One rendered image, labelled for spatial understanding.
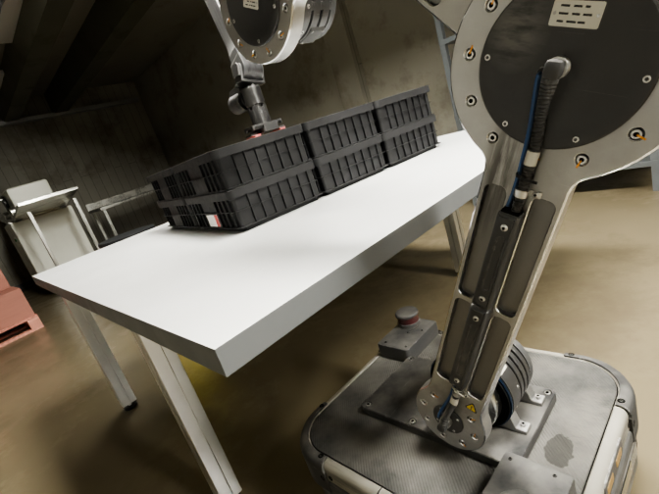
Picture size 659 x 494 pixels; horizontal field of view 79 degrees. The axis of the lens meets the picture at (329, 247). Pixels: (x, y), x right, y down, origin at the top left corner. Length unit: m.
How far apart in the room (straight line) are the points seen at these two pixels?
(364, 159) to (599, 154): 0.95
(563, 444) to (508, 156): 0.57
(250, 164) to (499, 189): 0.75
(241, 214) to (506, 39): 0.80
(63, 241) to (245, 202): 5.05
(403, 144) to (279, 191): 0.53
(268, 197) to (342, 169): 0.28
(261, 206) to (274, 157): 0.15
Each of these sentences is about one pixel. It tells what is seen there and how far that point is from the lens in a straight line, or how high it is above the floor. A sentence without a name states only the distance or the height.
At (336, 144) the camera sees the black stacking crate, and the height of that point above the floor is 0.84.
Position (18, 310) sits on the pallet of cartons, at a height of 0.23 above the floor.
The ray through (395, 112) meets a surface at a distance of 1.49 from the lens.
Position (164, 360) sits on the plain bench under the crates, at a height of 0.49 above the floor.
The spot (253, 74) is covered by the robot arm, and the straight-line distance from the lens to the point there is 1.27.
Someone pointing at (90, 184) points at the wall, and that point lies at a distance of 8.21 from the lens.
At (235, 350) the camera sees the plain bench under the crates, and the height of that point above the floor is 0.68.
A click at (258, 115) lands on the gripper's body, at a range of 1.24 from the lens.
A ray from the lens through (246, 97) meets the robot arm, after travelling 1.25.
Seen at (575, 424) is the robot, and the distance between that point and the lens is 0.95.
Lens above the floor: 0.90
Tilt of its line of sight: 16 degrees down
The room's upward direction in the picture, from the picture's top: 18 degrees counter-clockwise
